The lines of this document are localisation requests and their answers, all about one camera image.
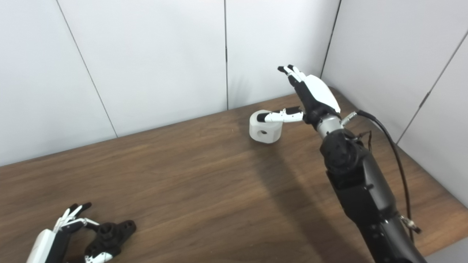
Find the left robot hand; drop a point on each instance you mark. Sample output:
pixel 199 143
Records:
pixel 62 237

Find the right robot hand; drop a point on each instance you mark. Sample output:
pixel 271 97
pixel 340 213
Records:
pixel 310 96

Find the black flanged holder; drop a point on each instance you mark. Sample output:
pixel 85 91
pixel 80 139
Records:
pixel 109 237

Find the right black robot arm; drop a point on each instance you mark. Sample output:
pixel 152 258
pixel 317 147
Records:
pixel 365 193

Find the round white piece with holes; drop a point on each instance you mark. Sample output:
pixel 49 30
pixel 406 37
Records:
pixel 266 131

